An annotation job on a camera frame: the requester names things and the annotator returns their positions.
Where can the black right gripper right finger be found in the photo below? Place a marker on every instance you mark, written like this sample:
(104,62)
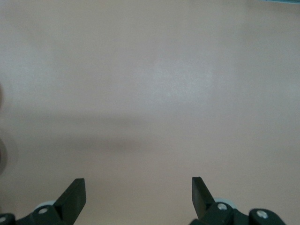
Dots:
(201,199)

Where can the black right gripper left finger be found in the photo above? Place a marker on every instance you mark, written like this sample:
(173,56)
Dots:
(72,199)

